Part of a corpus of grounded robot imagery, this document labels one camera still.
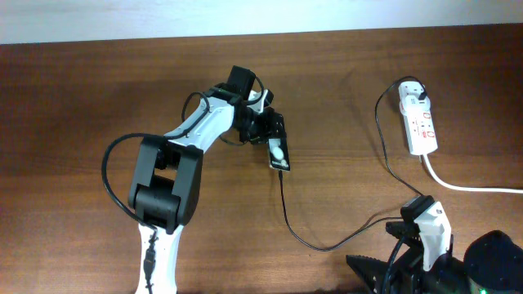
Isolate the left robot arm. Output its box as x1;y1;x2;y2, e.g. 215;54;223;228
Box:
128;84;291;293

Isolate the white power strip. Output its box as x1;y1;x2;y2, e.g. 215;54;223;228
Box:
400;101;438;156

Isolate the camera black cable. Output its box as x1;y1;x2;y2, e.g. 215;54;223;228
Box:
101;73;266;294
382;232;412;294

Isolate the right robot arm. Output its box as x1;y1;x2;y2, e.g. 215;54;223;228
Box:
346;221;522;294

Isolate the white USB charger adapter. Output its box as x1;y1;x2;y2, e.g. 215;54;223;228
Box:
399;81;430;110

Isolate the black smartphone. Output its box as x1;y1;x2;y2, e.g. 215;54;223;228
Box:
268;138;291;172

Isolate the white power strip cord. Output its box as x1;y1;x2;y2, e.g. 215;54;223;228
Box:
420;153;523;194

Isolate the left camera black cable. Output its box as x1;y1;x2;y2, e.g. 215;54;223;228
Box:
101;73;266;294

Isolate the right camera black cable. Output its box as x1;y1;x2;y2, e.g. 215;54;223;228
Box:
382;232;412;294

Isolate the black charging cable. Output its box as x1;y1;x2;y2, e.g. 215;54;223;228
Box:
278;75;429;252

